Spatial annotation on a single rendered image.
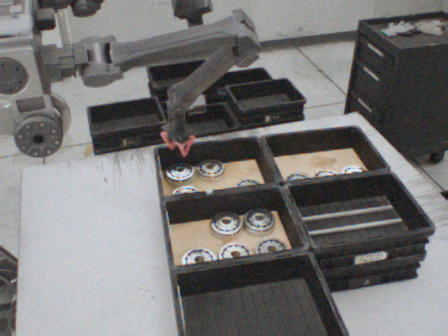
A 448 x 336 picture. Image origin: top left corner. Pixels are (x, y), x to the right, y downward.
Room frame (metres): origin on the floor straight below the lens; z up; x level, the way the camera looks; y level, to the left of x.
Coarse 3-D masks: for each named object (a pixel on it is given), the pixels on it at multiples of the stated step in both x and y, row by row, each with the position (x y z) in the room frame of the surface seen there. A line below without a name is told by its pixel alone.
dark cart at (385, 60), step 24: (360, 24) 2.84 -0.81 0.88; (384, 24) 2.88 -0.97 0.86; (360, 48) 2.83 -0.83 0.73; (384, 48) 2.58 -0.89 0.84; (408, 48) 2.45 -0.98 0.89; (432, 48) 2.50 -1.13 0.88; (360, 72) 2.79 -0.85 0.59; (384, 72) 2.56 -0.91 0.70; (408, 72) 2.47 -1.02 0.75; (432, 72) 2.51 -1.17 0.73; (360, 96) 2.73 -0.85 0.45; (384, 96) 2.52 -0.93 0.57; (408, 96) 2.48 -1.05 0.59; (432, 96) 2.53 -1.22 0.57; (384, 120) 2.44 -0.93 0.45; (408, 120) 2.49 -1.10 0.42; (432, 120) 2.54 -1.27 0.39; (408, 144) 2.50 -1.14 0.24; (432, 144) 2.56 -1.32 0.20
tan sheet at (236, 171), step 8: (248, 160) 1.52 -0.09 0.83; (232, 168) 1.47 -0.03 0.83; (240, 168) 1.47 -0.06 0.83; (248, 168) 1.47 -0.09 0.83; (256, 168) 1.47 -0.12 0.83; (224, 176) 1.43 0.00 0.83; (232, 176) 1.43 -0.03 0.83; (240, 176) 1.43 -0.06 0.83; (248, 176) 1.43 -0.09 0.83; (256, 176) 1.43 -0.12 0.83; (168, 184) 1.38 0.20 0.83; (192, 184) 1.38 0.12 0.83; (200, 184) 1.38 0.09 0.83; (208, 184) 1.38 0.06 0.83; (216, 184) 1.38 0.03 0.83; (224, 184) 1.38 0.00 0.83; (232, 184) 1.38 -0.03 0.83; (168, 192) 1.33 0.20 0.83
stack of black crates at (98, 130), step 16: (96, 112) 2.36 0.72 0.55; (112, 112) 2.38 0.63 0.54; (128, 112) 2.41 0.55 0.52; (144, 112) 2.44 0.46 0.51; (160, 112) 2.30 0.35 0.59; (96, 128) 2.29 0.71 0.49; (112, 128) 2.30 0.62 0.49; (128, 128) 2.13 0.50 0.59; (144, 128) 2.15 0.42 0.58; (160, 128) 2.19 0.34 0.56; (96, 144) 2.09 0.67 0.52; (112, 144) 2.11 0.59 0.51; (128, 144) 2.13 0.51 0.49; (144, 144) 2.15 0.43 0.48; (160, 144) 2.17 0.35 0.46
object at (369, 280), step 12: (372, 264) 1.00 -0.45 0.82; (384, 264) 1.01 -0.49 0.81; (396, 264) 1.02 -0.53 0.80; (408, 264) 1.04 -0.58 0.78; (420, 264) 1.05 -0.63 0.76; (324, 276) 0.97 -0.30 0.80; (336, 276) 0.99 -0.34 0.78; (348, 276) 1.00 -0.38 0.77; (360, 276) 1.01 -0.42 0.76; (372, 276) 1.01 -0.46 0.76; (384, 276) 1.03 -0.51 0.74; (396, 276) 1.03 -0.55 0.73; (408, 276) 1.04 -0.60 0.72; (336, 288) 0.99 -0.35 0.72; (348, 288) 1.00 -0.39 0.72
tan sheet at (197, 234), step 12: (240, 216) 1.21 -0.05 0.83; (276, 216) 1.21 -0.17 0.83; (180, 228) 1.15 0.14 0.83; (192, 228) 1.15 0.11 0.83; (204, 228) 1.15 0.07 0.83; (276, 228) 1.15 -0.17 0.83; (180, 240) 1.10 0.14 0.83; (192, 240) 1.10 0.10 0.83; (204, 240) 1.10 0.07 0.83; (216, 240) 1.10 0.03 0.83; (240, 240) 1.10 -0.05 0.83; (252, 240) 1.10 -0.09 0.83; (180, 252) 1.05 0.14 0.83; (216, 252) 1.05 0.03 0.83; (252, 252) 1.05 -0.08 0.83; (180, 264) 1.00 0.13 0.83
